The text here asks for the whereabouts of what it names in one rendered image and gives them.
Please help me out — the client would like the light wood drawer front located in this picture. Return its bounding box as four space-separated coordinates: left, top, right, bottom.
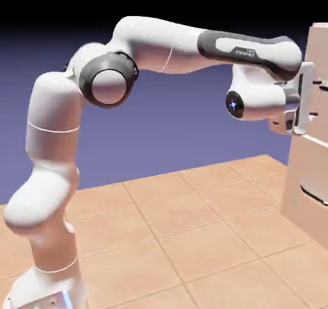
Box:
279 170 328 250
286 116 328 177
304 22 328 119

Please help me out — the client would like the light wood cabinet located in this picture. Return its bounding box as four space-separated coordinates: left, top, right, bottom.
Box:
279 21 328 250

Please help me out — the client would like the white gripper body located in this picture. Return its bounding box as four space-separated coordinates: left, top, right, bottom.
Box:
291 61 316 136

